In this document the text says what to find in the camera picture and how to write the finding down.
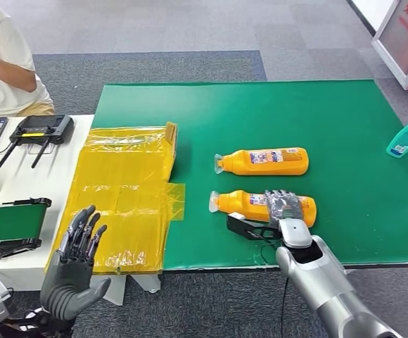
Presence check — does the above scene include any black cable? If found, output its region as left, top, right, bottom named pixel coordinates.
left=259, top=242, right=291, bottom=338

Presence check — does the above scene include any yellow taped cardboard sheet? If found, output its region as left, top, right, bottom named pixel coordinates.
left=44, top=122, right=186, bottom=277

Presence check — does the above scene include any black remote controller with antennas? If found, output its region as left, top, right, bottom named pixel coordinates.
left=0, top=114, right=75, bottom=170

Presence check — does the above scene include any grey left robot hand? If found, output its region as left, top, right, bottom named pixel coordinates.
left=40, top=205, right=112, bottom=323

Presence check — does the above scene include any green table mat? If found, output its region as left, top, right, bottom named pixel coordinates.
left=91, top=79, right=408, bottom=272

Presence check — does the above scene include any person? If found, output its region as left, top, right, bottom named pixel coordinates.
left=0, top=0, right=55, bottom=118

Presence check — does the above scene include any orange bottle with clear cap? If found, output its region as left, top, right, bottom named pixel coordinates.
left=208, top=189, right=317, bottom=229
left=213, top=147, right=310, bottom=177

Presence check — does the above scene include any teal plastic bottle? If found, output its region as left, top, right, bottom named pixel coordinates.
left=386, top=114, right=408, bottom=159

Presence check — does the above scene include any small green belt conveyor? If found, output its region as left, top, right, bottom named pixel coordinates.
left=0, top=197, right=53, bottom=261

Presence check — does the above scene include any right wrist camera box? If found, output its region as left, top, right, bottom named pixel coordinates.
left=225, top=212, right=283, bottom=242

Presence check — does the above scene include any white table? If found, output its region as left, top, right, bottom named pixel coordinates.
left=0, top=114, right=163, bottom=307

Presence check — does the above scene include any white red display stand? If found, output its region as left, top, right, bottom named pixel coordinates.
left=371, top=0, right=408, bottom=92

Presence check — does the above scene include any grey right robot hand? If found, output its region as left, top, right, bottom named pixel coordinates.
left=264, top=189, right=313, bottom=249

